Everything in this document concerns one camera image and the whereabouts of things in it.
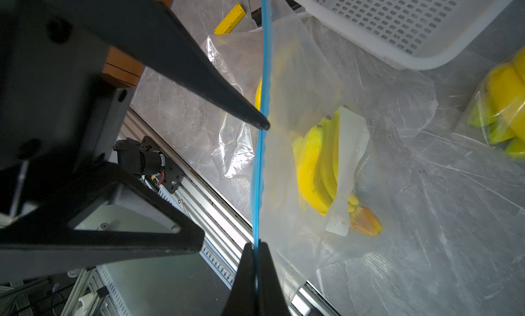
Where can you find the yellow flat block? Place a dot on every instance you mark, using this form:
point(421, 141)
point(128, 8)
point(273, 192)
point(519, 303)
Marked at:
point(230, 21)

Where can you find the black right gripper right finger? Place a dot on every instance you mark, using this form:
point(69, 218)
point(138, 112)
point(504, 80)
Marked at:
point(269, 296)

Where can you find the aluminium front rail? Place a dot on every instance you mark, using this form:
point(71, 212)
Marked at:
point(193, 284)

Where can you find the black white chessboard box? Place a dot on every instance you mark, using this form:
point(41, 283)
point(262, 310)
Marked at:
point(256, 12)

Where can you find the yellow green banana bunch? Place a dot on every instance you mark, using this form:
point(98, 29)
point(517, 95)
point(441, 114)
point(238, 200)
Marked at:
point(502, 106)

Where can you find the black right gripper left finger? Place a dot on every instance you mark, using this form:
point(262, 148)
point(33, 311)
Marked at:
point(242, 299)

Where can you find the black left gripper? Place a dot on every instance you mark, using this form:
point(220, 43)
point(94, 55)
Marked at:
point(67, 206)

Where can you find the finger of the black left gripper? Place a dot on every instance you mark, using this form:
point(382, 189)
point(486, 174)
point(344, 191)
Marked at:
point(150, 32)

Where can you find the white perforated plastic basket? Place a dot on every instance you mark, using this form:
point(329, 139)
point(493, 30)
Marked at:
point(408, 34)

